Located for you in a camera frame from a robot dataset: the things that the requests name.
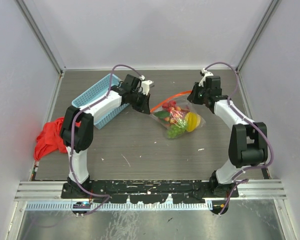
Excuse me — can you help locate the aluminium frame rail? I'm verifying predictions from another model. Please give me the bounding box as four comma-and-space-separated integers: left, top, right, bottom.
14, 179, 287, 201

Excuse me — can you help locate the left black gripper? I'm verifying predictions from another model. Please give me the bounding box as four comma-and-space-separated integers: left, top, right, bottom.
129, 90, 150, 114

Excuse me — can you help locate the white slotted cable duct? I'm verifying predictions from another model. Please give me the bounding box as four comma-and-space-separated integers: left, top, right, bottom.
25, 200, 213, 211

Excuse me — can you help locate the light blue plastic basket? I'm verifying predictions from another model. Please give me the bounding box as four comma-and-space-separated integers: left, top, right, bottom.
71, 72, 131, 130

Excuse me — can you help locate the clear orange zip top bag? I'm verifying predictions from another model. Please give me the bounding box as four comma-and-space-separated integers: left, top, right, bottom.
150, 90, 206, 140

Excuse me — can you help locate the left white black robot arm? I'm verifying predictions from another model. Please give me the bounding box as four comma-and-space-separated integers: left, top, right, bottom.
60, 74, 154, 199

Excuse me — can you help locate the yellow mango slice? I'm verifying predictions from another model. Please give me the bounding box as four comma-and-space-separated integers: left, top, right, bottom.
185, 112, 201, 132

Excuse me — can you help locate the green grape bunch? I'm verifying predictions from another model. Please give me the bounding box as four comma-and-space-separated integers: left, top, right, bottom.
166, 124, 186, 139

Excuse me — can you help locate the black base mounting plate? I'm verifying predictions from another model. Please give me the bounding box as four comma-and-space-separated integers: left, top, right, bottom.
61, 179, 235, 204

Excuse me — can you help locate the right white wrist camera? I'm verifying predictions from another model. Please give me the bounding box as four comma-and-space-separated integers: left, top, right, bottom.
198, 68, 214, 87

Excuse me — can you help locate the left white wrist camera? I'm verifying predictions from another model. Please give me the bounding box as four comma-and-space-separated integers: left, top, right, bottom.
139, 75, 155, 96

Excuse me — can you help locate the red crumpled cloth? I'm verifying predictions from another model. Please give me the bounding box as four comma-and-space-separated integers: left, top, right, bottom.
33, 117, 67, 162

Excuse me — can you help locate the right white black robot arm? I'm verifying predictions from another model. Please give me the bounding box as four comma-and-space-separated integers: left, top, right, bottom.
187, 75, 268, 199

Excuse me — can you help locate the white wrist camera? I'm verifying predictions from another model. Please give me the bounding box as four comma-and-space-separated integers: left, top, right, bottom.
198, 68, 214, 87
139, 75, 155, 96

